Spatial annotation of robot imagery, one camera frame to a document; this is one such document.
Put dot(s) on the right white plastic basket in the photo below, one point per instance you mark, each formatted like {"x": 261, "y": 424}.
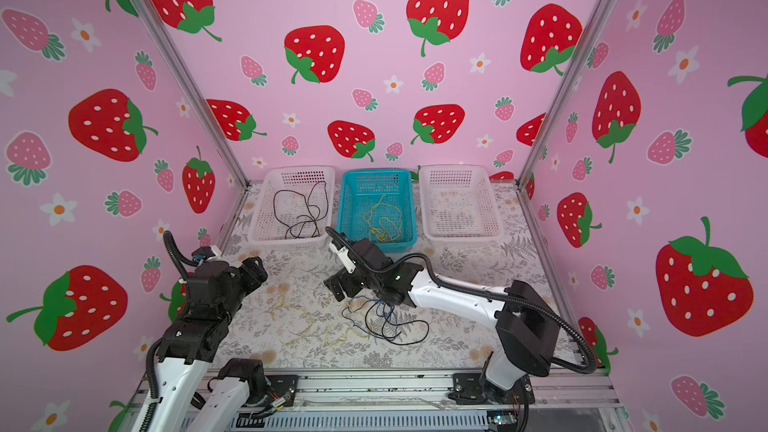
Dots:
{"x": 458, "y": 206}

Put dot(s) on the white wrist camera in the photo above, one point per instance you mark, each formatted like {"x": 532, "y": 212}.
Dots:
{"x": 206, "y": 253}
{"x": 342, "y": 247}

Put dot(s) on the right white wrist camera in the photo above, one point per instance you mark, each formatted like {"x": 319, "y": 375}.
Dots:
{"x": 342, "y": 247}

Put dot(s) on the left aluminium corner post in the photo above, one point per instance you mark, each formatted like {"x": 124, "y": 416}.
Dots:
{"x": 158, "y": 31}

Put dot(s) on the teal plastic basket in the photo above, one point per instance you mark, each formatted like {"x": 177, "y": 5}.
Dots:
{"x": 378, "y": 205}

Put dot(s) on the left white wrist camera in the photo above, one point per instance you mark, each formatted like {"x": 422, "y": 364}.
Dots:
{"x": 206, "y": 253}

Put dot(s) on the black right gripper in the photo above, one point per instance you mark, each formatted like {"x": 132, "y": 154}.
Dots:
{"x": 343, "y": 276}

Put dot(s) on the left white plastic basket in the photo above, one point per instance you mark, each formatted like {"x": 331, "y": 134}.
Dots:
{"x": 294, "y": 205}

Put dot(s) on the aluminium corner post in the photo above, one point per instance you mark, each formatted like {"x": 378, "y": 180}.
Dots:
{"x": 600, "y": 14}
{"x": 158, "y": 31}

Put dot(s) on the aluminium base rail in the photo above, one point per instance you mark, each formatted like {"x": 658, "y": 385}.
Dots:
{"x": 386, "y": 400}

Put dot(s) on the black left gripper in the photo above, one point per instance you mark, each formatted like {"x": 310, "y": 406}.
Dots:
{"x": 252, "y": 275}

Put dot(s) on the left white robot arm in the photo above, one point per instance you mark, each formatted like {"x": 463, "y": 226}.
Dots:
{"x": 176, "y": 363}

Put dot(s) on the right aluminium corner post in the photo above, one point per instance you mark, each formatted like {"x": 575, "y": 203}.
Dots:
{"x": 600, "y": 14}

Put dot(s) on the white plastic basket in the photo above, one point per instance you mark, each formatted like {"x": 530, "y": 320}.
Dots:
{"x": 294, "y": 205}
{"x": 458, "y": 206}

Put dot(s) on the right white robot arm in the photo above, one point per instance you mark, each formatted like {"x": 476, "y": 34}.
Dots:
{"x": 532, "y": 337}

